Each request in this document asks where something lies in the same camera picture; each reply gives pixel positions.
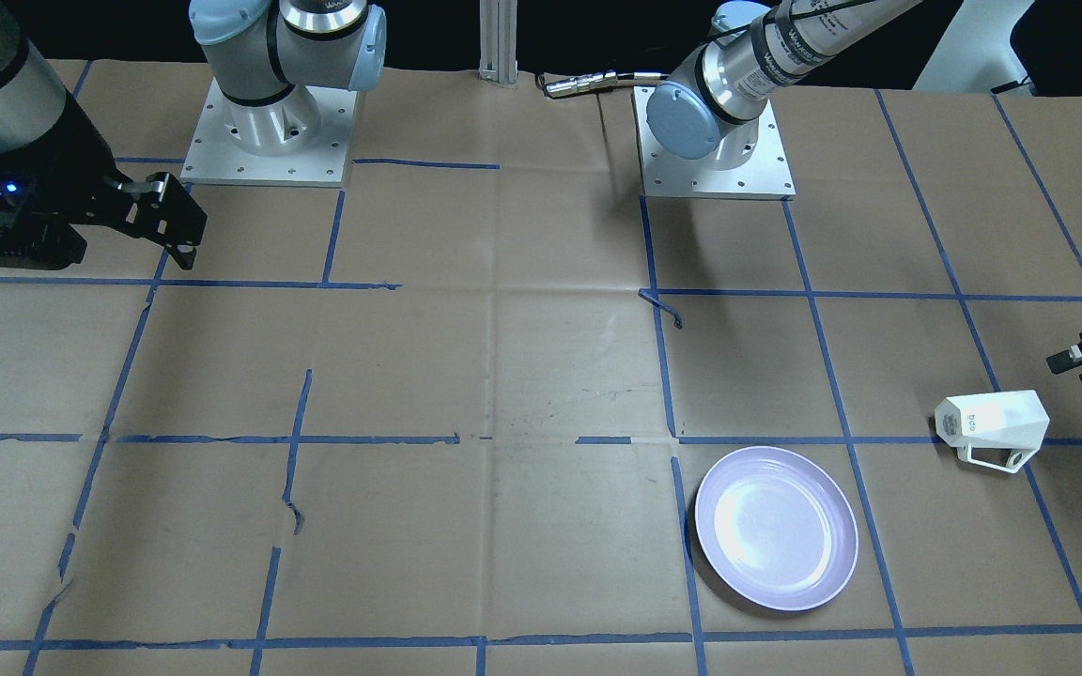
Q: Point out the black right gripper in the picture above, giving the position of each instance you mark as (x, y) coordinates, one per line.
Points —
(74, 161)

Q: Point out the white faceted mug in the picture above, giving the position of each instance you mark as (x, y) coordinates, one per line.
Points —
(995, 430)

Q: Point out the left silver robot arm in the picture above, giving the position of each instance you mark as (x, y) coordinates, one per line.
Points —
(970, 206)

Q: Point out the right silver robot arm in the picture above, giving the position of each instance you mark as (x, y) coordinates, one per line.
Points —
(261, 50)

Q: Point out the lilac round plate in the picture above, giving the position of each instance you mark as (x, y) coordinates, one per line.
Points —
(776, 528)

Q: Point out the brown paper table cover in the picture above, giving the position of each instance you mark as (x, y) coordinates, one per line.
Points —
(438, 422)

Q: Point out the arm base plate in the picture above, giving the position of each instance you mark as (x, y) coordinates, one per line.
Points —
(303, 140)
(749, 164)

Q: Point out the aluminium frame post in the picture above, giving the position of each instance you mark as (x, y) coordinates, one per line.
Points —
(497, 34)

